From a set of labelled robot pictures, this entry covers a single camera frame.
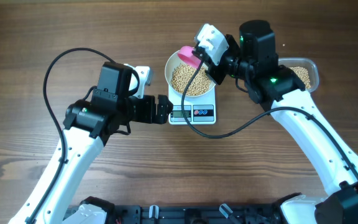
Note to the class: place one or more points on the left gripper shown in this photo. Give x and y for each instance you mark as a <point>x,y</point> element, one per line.
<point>149,116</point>

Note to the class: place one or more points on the pink plastic scoop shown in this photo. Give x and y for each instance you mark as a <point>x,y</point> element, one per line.
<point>185,54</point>

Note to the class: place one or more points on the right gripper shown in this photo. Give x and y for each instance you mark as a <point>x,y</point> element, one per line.
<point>214,73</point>

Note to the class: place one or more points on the pile of soybeans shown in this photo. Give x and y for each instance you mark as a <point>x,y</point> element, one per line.
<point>303,74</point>

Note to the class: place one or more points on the clear plastic container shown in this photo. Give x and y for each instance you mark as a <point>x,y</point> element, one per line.
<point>306,63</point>

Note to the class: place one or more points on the white bowl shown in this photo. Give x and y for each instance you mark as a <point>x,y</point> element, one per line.
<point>178,74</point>

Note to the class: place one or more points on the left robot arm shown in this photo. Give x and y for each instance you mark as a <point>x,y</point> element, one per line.
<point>117,100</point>

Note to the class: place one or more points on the white digital kitchen scale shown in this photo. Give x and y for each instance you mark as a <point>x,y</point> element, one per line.
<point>198,109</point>

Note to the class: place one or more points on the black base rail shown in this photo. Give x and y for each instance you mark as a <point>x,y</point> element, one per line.
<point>154,214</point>

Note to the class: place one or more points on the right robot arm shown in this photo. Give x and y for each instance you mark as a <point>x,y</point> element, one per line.
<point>280,92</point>

